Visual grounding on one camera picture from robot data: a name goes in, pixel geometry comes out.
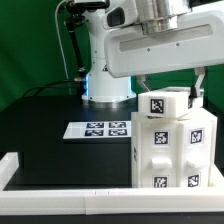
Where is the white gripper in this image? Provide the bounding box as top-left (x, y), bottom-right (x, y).
top-left (105, 9), bottom-right (224, 99)

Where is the white cabinet door panel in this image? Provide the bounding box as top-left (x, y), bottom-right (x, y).
top-left (138, 119), bottom-right (178, 188)
top-left (178, 109), bottom-right (213, 188)

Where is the white cabinet body box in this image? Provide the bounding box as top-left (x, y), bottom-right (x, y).
top-left (131, 109), bottom-right (217, 188)

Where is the white cabinet top block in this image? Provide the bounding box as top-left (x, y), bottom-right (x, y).
top-left (138, 87), bottom-right (203, 119)

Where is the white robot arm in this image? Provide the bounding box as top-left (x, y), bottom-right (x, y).
top-left (86, 0), bottom-right (224, 78)

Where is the white sheet with markers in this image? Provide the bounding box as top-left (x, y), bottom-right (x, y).
top-left (63, 121), bottom-right (131, 140)

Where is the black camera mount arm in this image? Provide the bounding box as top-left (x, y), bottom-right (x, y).
top-left (61, 0), bottom-right (109, 81)

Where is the white U-shaped fence frame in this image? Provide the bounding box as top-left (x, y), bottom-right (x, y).
top-left (0, 153), bottom-right (224, 215)

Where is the white cable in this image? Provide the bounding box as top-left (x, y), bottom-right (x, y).
top-left (54, 0), bottom-right (70, 80)

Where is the black cable bundle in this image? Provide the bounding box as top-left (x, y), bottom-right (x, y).
top-left (21, 79), bottom-right (87, 98)

